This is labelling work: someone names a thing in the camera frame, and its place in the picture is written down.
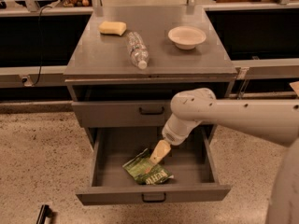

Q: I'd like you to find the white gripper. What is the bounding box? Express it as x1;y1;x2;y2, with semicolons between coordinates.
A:
149;114;200;164

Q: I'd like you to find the green jalapeno chip bag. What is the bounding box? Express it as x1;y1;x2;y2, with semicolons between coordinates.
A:
122;148;174;185

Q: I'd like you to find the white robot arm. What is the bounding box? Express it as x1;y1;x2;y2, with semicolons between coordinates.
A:
150;88;299;224

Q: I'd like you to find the open grey middle drawer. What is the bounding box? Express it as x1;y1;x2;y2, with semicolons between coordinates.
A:
77;127;231;205

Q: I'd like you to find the closed grey upper drawer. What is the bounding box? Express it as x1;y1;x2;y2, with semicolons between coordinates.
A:
72;100;172;128

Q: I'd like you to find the grey drawer cabinet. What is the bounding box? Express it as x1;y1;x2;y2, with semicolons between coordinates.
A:
64;6;236;141

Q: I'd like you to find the clear plastic water bottle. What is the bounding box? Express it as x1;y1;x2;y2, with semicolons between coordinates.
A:
126;32;150;70

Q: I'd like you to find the white paper bowl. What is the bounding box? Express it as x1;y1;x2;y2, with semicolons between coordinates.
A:
168;26;206;50

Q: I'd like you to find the yellow sponge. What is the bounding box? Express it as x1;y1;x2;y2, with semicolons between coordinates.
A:
98;21;127;36

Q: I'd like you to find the black object on floor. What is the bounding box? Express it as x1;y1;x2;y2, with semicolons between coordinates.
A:
36;204;51;224

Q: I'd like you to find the grey metal rail frame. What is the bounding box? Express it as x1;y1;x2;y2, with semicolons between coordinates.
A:
0;0;299;90

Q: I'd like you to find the black power cable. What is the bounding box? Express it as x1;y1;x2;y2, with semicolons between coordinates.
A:
32;5;54;87

